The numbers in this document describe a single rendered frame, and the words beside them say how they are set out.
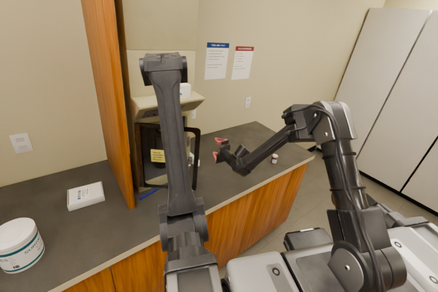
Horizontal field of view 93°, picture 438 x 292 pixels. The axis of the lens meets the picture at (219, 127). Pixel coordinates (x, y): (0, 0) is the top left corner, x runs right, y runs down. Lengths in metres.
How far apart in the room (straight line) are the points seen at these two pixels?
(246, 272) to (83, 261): 0.85
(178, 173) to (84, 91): 1.05
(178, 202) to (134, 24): 0.71
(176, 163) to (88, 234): 0.82
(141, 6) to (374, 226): 0.94
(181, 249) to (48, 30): 1.17
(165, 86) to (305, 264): 0.40
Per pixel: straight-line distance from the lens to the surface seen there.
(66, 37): 1.36
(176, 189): 0.47
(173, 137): 0.44
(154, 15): 0.98
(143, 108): 0.92
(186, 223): 0.49
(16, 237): 1.11
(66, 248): 1.20
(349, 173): 0.39
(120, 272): 1.27
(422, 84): 3.41
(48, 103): 1.44
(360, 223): 0.38
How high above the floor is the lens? 1.86
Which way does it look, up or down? 27 degrees down
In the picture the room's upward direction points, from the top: 7 degrees clockwise
